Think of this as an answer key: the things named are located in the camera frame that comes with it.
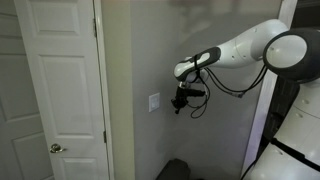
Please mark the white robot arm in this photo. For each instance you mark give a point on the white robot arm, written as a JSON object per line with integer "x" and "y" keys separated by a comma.
{"x": 292, "y": 54}

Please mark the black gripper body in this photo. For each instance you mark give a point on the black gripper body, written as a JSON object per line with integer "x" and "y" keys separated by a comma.
{"x": 184, "y": 91}

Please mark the white wall light switch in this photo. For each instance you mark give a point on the white wall light switch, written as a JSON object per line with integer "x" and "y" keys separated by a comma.
{"x": 154, "y": 102}

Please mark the white door frame trim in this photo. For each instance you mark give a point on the white door frame trim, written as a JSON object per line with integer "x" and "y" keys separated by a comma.
{"x": 286, "y": 14}

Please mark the white panel door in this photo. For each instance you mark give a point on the white panel door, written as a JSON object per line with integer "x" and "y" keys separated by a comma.
{"x": 60, "y": 42}

